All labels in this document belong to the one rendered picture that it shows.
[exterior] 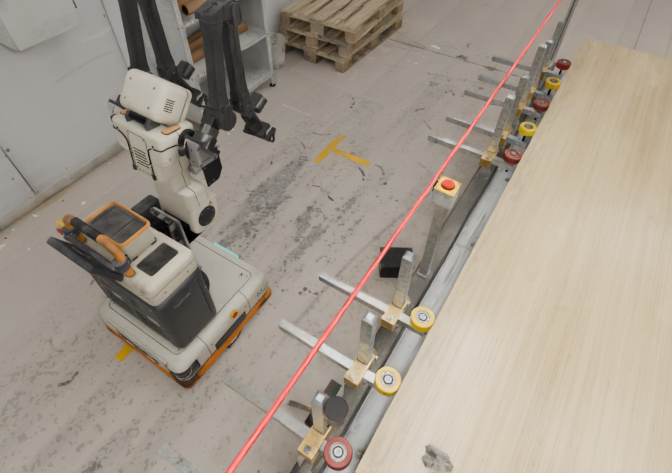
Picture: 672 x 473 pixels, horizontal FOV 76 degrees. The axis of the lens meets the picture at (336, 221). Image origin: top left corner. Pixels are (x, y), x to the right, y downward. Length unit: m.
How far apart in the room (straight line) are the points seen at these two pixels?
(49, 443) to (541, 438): 2.13
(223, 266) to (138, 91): 1.07
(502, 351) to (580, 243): 0.60
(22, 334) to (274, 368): 1.42
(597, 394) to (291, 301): 1.61
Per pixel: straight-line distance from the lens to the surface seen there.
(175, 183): 1.91
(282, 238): 2.85
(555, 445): 1.47
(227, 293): 2.32
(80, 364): 2.74
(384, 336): 1.68
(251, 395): 1.44
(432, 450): 1.34
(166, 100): 1.69
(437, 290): 1.91
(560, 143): 2.35
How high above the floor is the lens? 2.20
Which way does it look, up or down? 49 degrees down
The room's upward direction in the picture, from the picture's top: straight up
